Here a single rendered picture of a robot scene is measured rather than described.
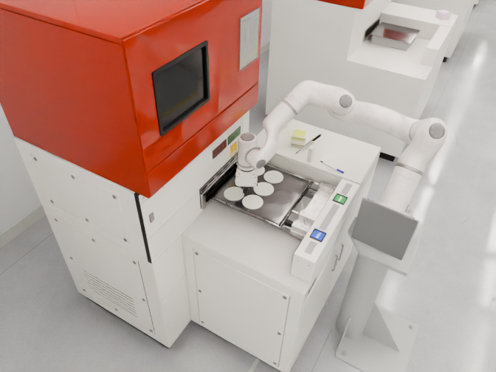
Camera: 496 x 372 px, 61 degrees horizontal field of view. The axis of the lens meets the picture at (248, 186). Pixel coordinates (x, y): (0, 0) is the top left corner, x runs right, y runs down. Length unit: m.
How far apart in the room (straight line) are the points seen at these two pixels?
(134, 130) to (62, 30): 0.35
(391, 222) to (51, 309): 2.05
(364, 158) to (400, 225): 0.52
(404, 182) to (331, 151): 0.50
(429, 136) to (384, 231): 0.44
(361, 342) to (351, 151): 1.11
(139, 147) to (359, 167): 1.18
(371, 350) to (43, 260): 2.17
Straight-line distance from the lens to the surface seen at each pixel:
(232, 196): 2.01
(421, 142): 1.88
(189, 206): 1.92
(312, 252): 1.73
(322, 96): 1.83
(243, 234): 1.95
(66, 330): 2.78
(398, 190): 1.89
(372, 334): 2.65
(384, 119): 1.88
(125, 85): 1.30
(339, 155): 2.23
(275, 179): 2.11
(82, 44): 1.36
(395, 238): 1.91
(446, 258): 3.26
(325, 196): 2.09
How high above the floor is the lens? 2.27
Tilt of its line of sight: 42 degrees down
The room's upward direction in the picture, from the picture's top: 2 degrees clockwise
